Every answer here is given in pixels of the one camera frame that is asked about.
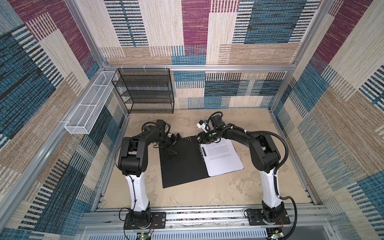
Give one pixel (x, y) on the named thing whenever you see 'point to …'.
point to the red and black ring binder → (187, 166)
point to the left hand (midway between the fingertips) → (182, 146)
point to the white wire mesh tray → (78, 123)
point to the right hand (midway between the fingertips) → (196, 143)
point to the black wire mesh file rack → (145, 90)
